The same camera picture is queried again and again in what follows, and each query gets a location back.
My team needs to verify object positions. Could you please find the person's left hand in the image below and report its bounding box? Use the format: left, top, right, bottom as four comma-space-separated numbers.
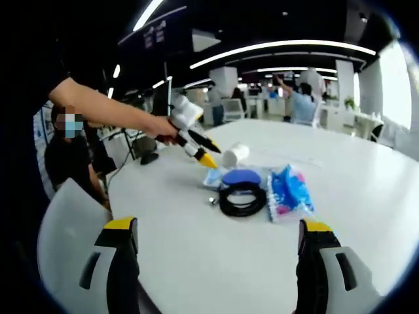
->
145, 115, 180, 145

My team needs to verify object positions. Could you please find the black stand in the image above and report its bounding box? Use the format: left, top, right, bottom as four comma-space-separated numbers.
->
122, 129, 160, 166

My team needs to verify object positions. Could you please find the white table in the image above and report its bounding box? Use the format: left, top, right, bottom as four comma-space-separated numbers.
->
106, 118, 419, 314

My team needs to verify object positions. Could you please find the hanging dark sign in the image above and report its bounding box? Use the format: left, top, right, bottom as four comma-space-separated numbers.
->
117, 6, 191, 50

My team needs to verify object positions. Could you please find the blue white wall poster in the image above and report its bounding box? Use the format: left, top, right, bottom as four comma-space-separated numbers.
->
32, 101, 55, 197

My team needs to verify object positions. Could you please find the clear light-blue packet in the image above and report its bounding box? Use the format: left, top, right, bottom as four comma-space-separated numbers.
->
202, 165, 272, 190

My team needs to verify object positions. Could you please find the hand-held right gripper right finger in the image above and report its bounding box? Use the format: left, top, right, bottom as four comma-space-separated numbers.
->
295, 218, 382, 314

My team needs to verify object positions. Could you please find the black cable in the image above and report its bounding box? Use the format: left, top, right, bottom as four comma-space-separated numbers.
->
208, 184, 266, 217

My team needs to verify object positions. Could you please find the white socket panel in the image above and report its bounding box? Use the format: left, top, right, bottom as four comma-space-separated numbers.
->
248, 148, 325, 168

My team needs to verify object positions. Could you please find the blue oval pad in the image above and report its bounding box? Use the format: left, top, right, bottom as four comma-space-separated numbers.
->
221, 168, 262, 188

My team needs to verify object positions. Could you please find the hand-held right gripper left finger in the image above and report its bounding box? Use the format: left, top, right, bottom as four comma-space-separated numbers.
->
54, 215, 141, 314

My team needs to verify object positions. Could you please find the ceiling air vent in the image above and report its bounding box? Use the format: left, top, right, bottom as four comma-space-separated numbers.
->
191, 28, 223, 53

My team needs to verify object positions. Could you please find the long ceiling light strip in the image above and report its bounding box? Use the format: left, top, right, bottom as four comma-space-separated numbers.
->
189, 39, 377, 69

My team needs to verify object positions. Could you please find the white office chair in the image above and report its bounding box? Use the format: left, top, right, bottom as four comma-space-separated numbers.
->
222, 97, 248, 122

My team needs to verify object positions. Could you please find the blue pink packet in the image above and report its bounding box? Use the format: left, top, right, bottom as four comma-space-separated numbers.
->
266, 163, 316, 224

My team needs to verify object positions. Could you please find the white paper cup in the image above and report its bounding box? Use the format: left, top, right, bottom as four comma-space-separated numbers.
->
222, 141, 250, 166

